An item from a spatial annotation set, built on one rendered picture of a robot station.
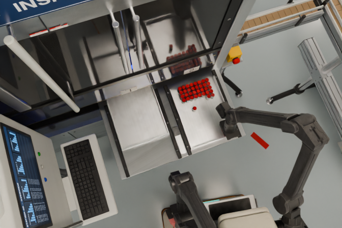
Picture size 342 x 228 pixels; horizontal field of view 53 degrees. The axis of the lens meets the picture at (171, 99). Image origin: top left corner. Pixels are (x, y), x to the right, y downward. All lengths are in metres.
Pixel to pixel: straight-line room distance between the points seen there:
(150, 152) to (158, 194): 0.91
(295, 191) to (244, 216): 0.22
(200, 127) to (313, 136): 0.75
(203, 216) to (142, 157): 0.70
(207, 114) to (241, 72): 1.12
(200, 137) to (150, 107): 0.31
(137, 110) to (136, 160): 0.26
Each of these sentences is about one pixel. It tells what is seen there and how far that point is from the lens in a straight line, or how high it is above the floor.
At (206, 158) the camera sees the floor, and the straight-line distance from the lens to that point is 2.75.
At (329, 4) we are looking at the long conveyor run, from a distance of 2.30.
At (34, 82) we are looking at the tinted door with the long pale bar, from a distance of 1.39.
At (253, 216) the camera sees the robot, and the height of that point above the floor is 1.33.
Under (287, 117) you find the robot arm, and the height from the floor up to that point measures 1.49.
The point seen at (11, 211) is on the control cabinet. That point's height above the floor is 1.54.
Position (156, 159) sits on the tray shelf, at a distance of 1.84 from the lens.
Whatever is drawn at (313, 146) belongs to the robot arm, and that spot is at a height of 1.55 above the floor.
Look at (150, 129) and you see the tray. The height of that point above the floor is 0.88.
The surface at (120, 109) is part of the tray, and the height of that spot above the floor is 0.88.
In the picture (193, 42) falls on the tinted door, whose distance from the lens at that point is 1.49.
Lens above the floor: 2.71
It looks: 75 degrees down
